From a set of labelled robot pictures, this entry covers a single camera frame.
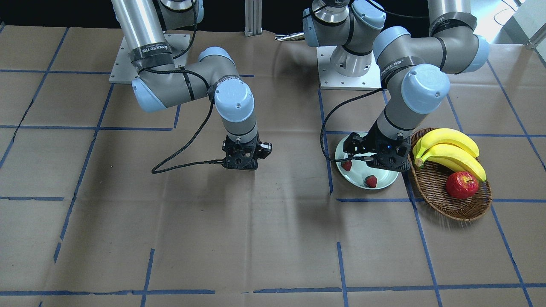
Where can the light green plate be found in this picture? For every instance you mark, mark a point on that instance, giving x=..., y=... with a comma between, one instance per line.
x=359, y=170

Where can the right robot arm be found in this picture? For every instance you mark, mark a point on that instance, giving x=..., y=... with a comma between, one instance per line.
x=160, y=83

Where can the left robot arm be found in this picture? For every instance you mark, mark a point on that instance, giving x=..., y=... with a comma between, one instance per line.
x=413, y=70

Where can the aluminium profile post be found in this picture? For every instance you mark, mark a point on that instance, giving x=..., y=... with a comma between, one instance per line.
x=253, y=18

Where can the brown wicker basket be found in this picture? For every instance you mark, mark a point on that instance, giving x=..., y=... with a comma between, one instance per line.
x=431, y=178

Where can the yellow banana bunch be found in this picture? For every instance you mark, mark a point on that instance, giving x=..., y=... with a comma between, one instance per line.
x=452, y=145

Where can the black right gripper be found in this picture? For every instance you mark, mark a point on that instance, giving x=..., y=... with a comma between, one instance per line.
x=265, y=149

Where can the red apple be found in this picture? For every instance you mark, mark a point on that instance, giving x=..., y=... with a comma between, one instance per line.
x=462, y=185

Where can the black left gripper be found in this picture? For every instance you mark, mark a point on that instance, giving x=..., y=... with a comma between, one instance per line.
x=361, y=146

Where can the red strawberry one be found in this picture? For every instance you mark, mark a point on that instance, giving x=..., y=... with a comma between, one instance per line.
x=346, y=165
x=370, y=181

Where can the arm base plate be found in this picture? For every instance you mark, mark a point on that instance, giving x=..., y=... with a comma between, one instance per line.
x=341, y=70
x=123, y=72

